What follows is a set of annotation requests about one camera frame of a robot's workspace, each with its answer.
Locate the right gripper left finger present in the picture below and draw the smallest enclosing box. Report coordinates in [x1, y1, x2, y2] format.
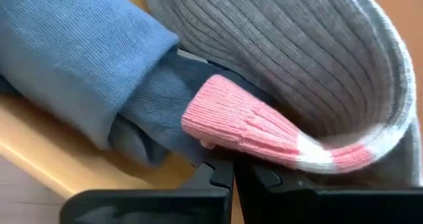
[59, 151, 235, 224]

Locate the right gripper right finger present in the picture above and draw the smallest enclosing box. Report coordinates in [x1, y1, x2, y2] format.
[234, 154, 423, 224]

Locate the grey pink striped sock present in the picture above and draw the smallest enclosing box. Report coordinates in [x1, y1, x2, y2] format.
[141, 0, 423, 188]

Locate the blue sock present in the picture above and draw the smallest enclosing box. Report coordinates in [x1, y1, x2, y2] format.
[0, 0, 219, 168]

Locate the orange plastic tray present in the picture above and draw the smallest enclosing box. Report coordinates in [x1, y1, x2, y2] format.
[0, 0, 423, 224]

